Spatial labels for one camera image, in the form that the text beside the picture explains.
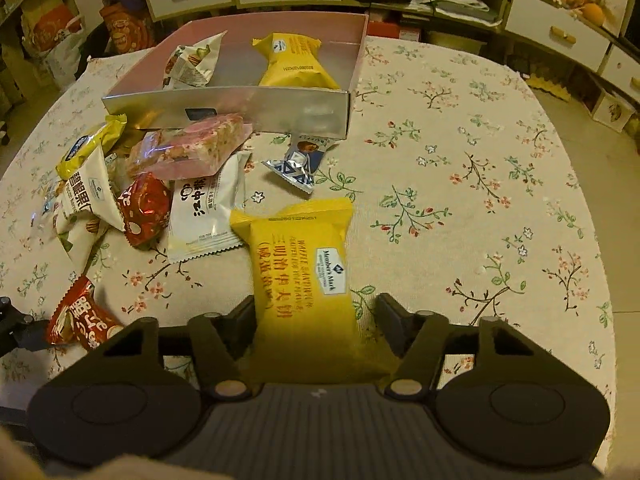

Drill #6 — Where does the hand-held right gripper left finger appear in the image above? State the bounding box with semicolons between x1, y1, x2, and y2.
100;295;257;402

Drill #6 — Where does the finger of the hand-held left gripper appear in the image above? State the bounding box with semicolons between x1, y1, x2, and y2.
0;297;53;356

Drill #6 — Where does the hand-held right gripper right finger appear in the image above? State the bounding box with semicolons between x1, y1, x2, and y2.
375;292;546;401

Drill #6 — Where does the red snack packet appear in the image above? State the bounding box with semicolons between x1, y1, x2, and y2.
116;172;172;247
46;275;126;352

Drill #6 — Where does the yellow snack packet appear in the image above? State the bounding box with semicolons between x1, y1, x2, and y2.
229;196;401;391
251;32;341;90

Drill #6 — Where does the white green nut packet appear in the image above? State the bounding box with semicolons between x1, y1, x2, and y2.
52;147;126;233
52;212;113;273
162;31;227;90

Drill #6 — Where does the silver cardboard box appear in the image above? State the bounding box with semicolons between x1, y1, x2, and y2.
101;12;370;140

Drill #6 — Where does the white black-print snack packet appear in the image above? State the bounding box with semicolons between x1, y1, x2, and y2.
166;151;251;263

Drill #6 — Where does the floral tablecloth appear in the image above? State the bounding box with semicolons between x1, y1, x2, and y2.
0;35;618;480

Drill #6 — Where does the blue silver snack packet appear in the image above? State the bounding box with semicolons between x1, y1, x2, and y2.
261;135;337;194

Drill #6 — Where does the pink nougat packet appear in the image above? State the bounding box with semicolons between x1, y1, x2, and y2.
165;114;253;181

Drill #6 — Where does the small yellow blue-label packet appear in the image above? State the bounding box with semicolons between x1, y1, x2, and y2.
55;114;128;181

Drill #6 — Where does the yellow scalloped mat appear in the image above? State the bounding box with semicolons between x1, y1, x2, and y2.
525;72;571;103

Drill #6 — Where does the clear plastic storage box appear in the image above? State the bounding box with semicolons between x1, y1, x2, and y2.
427;30;488;56

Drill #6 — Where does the red white shopping bag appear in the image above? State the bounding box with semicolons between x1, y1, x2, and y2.
22;5;88;88

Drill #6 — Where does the red box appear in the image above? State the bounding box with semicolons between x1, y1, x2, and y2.
367;7;401;41

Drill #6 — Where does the picture storage box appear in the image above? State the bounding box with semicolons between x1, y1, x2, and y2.
592;87;633;133

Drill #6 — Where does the orange printed bag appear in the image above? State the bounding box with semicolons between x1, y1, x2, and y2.
99;2;156;53

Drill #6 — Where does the stack of papers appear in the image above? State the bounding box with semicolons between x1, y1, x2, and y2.
407;0;501;23

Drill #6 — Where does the white desk drawer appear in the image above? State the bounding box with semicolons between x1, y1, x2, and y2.
597;45;640;92
504;4;612;72

